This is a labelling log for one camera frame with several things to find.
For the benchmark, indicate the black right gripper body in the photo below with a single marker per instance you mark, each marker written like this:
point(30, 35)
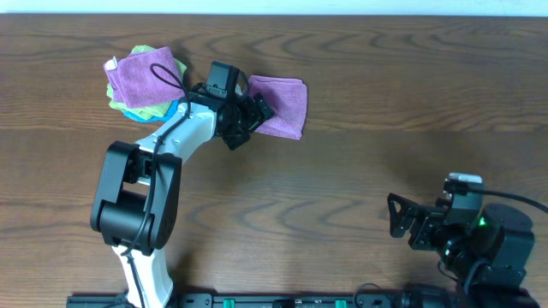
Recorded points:
point(450, 240)

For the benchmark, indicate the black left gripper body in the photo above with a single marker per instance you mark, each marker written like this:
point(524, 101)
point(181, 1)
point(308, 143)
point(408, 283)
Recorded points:
point(244, 118)

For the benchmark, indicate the purple microfiber cloth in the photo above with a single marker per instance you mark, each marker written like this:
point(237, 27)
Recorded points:
point(288, 99)

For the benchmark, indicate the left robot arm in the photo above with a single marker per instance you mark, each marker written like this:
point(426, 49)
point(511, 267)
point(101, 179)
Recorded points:
point(137, 198)

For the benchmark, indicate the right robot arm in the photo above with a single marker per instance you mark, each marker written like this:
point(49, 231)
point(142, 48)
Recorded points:
point(486, 252)

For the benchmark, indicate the folded blue cloth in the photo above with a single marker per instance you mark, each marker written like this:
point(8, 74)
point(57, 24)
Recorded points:
point(171, 111)

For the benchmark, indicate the folded green cloth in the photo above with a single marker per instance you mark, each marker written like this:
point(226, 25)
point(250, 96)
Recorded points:
point(147, 112)

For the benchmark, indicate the folded purple cloth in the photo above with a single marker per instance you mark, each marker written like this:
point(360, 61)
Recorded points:
point(133, 82)

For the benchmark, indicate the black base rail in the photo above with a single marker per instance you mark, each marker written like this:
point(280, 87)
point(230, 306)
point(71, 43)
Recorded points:
point(366, 296)

